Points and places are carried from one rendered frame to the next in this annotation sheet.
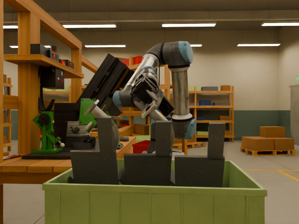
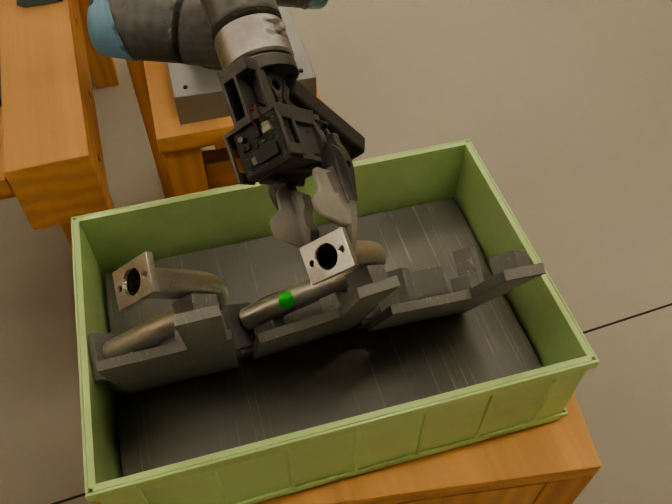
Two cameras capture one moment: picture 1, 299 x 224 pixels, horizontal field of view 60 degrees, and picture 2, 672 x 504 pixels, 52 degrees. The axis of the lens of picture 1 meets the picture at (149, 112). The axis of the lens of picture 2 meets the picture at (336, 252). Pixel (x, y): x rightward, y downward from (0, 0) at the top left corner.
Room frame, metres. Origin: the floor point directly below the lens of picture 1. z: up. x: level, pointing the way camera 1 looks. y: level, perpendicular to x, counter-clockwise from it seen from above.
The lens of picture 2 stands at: (0.40, 0.14, 1.71)
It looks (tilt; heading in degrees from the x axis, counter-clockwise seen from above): 52 degrees down; 339
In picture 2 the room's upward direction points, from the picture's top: straight up
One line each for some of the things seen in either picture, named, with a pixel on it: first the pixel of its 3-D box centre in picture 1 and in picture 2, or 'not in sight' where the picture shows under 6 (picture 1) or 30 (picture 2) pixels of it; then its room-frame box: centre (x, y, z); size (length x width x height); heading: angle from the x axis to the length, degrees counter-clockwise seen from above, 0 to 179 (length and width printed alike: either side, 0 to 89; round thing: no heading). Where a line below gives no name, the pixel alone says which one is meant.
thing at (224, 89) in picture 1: (192, 113); not in sight; (10.44, -1.75, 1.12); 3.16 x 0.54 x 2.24; 88
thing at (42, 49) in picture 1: (40, 51); not in sight; (1.83, 0.77, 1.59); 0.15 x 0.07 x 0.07; 177
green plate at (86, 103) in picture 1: (88, 111); not in sight; (2.03, 0.48, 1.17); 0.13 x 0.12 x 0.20; 177
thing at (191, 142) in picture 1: (184, 140); not in sight; (8.73, -1.17, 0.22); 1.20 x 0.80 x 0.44; 128
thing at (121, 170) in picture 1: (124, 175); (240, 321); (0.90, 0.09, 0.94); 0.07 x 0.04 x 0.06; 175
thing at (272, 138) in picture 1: (266, 140); not in sight; (7.36, -3.33, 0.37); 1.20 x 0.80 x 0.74; 96
